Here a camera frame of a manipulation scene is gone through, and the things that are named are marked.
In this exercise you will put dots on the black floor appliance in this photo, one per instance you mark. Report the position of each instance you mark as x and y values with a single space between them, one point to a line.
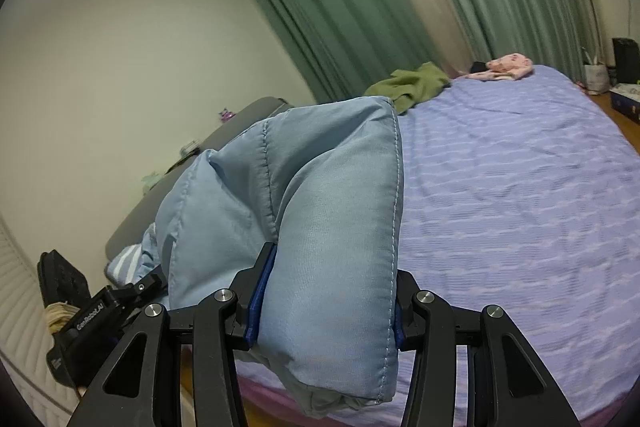
625 57

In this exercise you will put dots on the grey padded headboard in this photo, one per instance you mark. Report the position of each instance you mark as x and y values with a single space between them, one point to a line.
140 219

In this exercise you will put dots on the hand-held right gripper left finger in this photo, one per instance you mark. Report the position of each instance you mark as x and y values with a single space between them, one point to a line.
262 292

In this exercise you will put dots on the white slatted panel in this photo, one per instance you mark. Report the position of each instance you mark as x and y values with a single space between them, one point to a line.
20 297

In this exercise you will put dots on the white paper bag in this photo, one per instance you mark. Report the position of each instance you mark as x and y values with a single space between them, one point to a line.
596 79

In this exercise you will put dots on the blue and white box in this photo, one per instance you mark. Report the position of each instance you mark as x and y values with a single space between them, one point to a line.
627 102

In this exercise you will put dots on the small purple toy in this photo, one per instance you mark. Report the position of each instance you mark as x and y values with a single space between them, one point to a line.
226 114

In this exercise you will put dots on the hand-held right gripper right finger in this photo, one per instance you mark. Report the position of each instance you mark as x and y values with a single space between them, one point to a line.
398 329

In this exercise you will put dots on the light blue padded pants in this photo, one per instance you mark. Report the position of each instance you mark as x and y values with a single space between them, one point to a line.
325 257

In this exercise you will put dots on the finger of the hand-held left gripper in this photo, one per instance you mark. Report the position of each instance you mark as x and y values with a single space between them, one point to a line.
150 289

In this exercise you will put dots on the purple striped quilt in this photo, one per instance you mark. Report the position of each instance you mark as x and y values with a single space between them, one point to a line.
500 207

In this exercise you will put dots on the olive green garment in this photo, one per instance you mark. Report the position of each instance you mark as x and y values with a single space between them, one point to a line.
415 82

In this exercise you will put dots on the pink printed garment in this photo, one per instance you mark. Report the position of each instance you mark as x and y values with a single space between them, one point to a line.
510 64

